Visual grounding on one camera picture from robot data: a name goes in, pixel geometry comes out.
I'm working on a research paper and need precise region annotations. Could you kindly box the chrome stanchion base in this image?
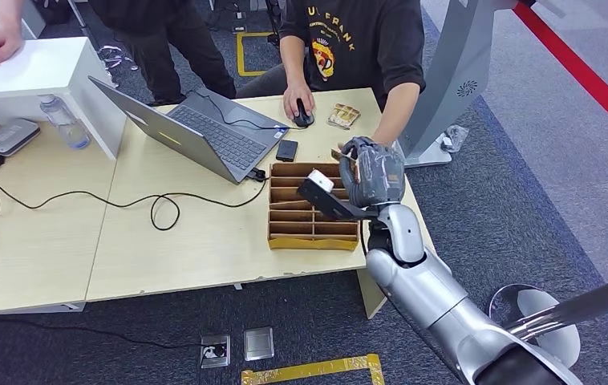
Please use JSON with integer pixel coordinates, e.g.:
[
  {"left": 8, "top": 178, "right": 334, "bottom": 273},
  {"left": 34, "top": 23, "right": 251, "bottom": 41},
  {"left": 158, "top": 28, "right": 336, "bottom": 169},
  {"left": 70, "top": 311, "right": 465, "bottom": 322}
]
[{"left": 488, "top": 284, "right": 582, "bottom": 370}]

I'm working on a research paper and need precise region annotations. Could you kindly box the brown patterned card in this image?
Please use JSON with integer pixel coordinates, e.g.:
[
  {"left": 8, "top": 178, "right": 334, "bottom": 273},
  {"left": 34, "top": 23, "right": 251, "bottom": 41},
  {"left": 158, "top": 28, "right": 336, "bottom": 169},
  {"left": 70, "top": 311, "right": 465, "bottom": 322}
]
[{"left": 330, "top": 148, "right": 361, "bottom": 182}]

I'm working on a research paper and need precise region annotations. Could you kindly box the long black laptop power cable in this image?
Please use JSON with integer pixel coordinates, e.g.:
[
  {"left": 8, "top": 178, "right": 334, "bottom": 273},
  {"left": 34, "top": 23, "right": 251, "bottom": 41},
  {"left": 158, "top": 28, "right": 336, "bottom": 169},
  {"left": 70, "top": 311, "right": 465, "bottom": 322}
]
[{"left": 0, "top": 177, "right": 268, "bottom": 233}]

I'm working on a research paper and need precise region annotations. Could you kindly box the closed metal floor plate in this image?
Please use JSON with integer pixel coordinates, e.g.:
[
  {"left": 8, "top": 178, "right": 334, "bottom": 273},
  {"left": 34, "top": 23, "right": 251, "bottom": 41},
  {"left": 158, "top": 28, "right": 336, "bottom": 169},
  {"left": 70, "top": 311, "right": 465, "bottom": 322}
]
[{"left": 244, "top": 326, "right": 275, "bottom": 363}]

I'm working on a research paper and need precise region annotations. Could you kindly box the grey laptop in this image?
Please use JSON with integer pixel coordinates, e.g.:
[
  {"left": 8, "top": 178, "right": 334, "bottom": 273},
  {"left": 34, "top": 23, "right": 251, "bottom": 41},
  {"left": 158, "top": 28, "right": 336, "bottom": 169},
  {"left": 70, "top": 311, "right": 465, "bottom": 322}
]
[{"left": 87, "top": 75, "right": 290, "bottom": 185}]

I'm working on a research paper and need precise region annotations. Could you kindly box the small black rectangular device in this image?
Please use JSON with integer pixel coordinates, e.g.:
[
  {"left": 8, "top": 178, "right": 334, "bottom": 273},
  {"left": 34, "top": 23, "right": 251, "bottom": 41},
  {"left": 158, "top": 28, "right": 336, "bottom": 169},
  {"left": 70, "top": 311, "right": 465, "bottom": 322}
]
[{"left": 275, "top": 139, "right": 300, "bottom": 163}]

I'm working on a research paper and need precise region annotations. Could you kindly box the white cabinet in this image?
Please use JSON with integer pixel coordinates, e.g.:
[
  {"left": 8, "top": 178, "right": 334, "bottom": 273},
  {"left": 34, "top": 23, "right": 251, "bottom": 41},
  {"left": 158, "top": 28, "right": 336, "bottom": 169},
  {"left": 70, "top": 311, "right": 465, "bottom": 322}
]
[{"left": 0, "top": 37, "right": 127, "bottom": 161}]

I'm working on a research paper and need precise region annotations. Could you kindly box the grey kiosk stand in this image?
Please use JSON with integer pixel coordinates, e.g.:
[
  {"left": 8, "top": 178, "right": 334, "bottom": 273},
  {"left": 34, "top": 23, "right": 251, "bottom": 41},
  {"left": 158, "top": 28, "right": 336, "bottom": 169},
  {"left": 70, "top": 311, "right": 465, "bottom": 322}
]
[{"left": 396, "top": 0, "right": 497, "bottom": 169}]

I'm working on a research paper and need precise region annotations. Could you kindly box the brown cardboard divider box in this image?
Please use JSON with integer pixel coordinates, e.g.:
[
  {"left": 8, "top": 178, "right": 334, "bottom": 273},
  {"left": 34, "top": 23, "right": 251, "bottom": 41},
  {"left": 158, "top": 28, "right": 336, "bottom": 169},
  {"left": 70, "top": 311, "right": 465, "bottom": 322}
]
[{"left": 267, "top": 161, "right": 361, "bottom": 252}]

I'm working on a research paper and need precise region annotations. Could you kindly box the clear plastic water bottle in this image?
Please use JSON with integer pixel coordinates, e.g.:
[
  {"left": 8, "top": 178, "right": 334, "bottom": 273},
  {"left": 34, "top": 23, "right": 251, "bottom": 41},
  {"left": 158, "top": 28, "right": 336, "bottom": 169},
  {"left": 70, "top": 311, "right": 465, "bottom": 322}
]
[{"left": 39, "top": 94, "right": 91, "bottom": 150}]

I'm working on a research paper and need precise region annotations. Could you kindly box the chrome stanchion pole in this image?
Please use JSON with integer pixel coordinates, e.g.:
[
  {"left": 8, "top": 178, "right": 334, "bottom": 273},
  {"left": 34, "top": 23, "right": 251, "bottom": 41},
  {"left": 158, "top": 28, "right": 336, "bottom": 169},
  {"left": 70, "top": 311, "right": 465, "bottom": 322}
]
[{"left": 503, "top": 269, "right": 608, "bottom": 342}]

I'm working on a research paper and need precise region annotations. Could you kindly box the black mouse cable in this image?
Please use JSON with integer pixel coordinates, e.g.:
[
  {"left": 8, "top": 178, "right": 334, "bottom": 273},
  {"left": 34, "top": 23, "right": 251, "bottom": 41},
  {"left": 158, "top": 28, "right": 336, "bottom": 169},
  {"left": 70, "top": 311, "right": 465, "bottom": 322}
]
[{"left": 185, "top": 88, "right": 305, "bottom": 132}]

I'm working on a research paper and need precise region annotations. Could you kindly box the stack of brown patterned cards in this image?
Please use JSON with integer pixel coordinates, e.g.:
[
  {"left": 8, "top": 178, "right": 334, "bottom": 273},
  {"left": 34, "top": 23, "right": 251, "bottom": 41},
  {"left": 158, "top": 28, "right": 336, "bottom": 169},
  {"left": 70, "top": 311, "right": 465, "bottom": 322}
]
[{"left": 327, "top": 103, "right": 362, "bottom": 130}]

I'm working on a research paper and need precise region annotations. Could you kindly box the standing person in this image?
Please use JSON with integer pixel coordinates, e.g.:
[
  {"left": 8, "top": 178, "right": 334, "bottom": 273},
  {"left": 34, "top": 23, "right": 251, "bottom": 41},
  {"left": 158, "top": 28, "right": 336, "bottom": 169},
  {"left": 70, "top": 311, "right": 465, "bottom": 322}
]
[{"left": 0, "top": 0, "right": 237, "bottom": 106}]

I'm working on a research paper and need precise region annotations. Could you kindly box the seated person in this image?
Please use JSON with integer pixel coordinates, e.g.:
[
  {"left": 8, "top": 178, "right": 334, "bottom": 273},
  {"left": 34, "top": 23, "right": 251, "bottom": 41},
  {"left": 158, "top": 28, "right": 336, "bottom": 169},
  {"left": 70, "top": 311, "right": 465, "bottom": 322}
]
[{"left": 236, "top": 0, "right": 426, "bottom": 147}]

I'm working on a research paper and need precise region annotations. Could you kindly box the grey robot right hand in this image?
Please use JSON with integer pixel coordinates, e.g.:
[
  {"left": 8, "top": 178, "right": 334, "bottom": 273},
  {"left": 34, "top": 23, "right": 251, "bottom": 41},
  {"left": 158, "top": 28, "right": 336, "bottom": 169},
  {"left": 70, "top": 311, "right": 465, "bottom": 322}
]
[{"left": 338, "top": 136, "right": 407, "bottom": 209}]

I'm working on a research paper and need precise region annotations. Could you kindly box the seated person's right hand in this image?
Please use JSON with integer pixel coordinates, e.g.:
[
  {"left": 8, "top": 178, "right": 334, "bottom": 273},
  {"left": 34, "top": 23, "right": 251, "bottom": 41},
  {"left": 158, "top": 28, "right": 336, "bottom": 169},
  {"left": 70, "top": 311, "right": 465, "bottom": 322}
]
[{"left": 282, "top": 79, "right": 316, "bottom": 121}]

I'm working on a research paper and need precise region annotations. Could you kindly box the black wrist camera with pale box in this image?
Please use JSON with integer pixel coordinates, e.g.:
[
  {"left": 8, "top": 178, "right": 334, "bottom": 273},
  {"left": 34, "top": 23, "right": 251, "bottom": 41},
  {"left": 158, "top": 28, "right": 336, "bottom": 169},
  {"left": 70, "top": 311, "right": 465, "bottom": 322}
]
[{"left": 297, "top": 168, "right": 379, "bottom": 221}]

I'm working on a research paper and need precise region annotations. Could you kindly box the clear plastic bag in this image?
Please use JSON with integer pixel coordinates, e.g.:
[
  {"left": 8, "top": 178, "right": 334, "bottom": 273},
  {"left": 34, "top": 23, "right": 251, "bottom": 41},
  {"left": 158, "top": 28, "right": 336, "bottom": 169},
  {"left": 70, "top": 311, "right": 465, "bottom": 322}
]
[{"left": 440, "top": 124, "right": 470, "bottom": 154}]

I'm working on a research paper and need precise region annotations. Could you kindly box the white flat router box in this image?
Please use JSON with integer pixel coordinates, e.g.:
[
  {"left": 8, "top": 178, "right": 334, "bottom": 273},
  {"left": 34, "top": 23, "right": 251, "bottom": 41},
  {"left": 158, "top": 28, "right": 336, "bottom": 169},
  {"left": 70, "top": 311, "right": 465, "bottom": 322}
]
[{"left": 0, "top": 118, "right": 42, "bottom": 158}]

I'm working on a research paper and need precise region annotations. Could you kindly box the black mains cable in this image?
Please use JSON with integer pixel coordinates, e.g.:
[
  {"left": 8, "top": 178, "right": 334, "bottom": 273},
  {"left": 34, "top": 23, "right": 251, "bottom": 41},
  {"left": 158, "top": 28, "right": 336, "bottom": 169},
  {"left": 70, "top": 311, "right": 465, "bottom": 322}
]
[{"left": 0, "top": 269, "right": 204, "bottom": 352}]

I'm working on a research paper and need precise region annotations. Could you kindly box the black computer mouse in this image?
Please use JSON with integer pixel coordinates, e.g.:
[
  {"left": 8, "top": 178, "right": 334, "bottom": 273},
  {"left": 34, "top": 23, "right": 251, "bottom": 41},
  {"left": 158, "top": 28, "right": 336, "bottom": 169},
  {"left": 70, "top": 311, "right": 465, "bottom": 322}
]
[{"left": 293, "top": 99, "right": 315, "bottom": 128}]

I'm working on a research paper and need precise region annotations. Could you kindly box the open metal floor socket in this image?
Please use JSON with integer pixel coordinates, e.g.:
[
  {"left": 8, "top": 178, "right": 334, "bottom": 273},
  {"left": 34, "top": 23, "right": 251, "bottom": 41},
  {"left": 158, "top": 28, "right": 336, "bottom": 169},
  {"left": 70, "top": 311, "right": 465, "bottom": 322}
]
[{"left": 200, "top": 334, "right": 231, "bottom": 370}]

